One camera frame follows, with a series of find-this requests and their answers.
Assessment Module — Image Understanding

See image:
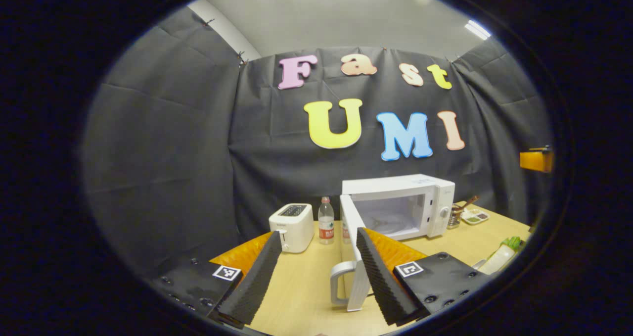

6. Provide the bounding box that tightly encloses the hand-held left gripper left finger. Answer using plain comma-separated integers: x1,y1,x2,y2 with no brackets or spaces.
151,231,283,327

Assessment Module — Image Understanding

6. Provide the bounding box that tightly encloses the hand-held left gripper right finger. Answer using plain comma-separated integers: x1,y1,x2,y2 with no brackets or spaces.
356,227,490,327

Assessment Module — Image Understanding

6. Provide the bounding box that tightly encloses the white microwave oven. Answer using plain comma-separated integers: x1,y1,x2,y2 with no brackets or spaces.
330,174,456,312

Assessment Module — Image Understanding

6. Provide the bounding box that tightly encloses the sandwich with green lettuce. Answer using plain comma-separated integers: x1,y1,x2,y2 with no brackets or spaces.
479,236,523,276

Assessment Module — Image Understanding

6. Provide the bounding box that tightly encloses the white toaster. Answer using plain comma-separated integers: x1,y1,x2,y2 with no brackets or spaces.
269,203,315,254

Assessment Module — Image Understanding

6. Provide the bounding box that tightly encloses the clear water bottle red label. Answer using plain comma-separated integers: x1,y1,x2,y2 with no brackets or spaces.
318,196,335,245

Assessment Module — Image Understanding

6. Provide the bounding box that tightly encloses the white divided dish of grains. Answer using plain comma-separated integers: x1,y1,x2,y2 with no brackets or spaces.
460,208,490,225

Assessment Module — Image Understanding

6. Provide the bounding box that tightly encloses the small ceiling light panel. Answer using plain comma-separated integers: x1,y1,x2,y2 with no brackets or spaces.
464,20,492,41

